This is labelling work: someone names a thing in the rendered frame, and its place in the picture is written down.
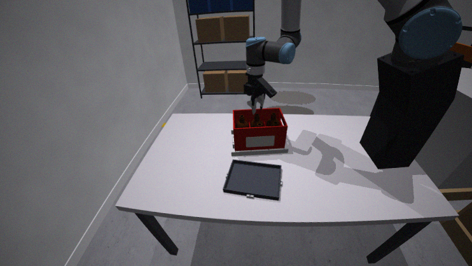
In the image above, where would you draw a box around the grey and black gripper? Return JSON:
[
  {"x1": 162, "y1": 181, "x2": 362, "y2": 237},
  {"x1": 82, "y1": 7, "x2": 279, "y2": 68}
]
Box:
[{"x1": 244, "y1": 72, "x2": 265, "y2": 115}]

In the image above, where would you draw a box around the dark red plastic crate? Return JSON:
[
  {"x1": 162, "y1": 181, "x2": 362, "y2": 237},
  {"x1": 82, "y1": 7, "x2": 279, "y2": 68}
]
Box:
[{"x1": 233, "y1": 108, "x2": 286, "y2": 151}]

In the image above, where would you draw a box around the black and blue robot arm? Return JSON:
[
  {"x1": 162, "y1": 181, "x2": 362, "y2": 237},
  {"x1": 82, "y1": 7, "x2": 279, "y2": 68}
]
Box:
[{"x1": 246, "y1": 0, "x2": 462, "y2": 75}]

